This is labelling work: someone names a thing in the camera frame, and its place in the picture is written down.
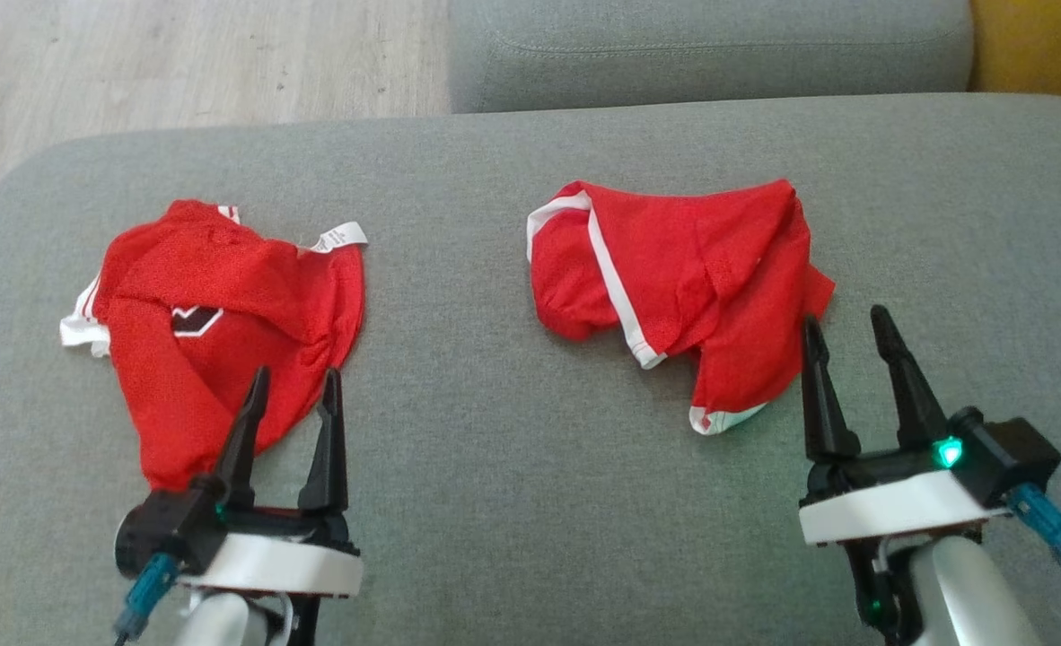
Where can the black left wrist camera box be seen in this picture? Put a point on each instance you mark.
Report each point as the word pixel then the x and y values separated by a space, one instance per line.
pixel 167 529

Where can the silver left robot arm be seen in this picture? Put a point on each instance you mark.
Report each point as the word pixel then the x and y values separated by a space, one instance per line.
pixel 216 624

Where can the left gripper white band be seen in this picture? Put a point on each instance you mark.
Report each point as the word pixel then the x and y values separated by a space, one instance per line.
pixel 288 565

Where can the large grey sofa ottoman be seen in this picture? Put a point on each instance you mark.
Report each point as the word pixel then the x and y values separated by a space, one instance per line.
pixel 495 404

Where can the red shorts white stripe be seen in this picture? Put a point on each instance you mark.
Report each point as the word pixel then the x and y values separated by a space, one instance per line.
pixel 701 269

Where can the grey sofa seat cushion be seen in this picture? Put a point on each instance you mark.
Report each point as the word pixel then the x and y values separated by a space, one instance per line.
pixel 719 54

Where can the red basketball jersey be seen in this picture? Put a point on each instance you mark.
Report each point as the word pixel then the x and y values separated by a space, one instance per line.
pixel 225 269

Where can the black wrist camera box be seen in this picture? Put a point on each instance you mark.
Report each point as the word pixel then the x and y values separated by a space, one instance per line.
pixel 167 529
pixel 1006 458

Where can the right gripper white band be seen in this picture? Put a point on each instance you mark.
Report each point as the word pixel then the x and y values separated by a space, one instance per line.
pixel 890 507

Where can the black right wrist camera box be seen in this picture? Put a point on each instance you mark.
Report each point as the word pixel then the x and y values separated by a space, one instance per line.
pixel 1006 458

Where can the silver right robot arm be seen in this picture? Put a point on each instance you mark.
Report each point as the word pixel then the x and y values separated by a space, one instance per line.
pixel 952 592

